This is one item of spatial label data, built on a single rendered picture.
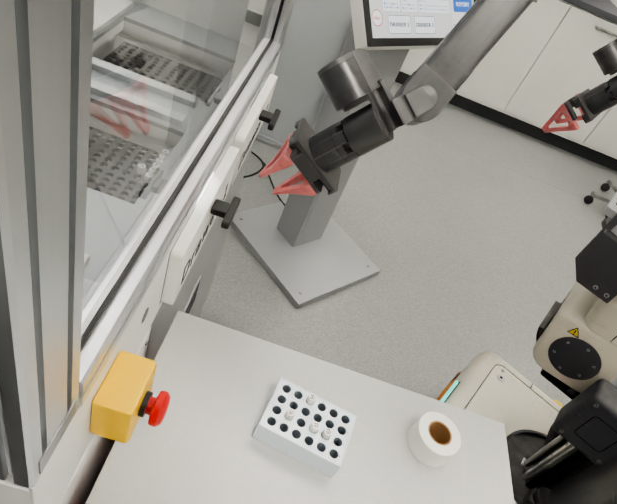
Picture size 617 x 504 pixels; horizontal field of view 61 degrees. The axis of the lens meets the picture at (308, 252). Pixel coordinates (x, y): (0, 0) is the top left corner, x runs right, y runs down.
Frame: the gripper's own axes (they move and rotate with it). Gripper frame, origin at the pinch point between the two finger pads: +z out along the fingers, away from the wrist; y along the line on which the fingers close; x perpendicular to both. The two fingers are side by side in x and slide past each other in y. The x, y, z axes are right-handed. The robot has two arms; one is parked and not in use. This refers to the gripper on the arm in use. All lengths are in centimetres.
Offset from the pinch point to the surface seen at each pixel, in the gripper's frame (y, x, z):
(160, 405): -2.7, 35.9, 8.3
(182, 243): 4.0, 14.5, 8.6
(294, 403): -22.0, 23.8, 6.3
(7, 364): 18, 50, -6
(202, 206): 4.0, 5.9, 8.4
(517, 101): -150, -290, -23
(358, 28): -4, -74, -6
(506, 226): -155, -171, 2
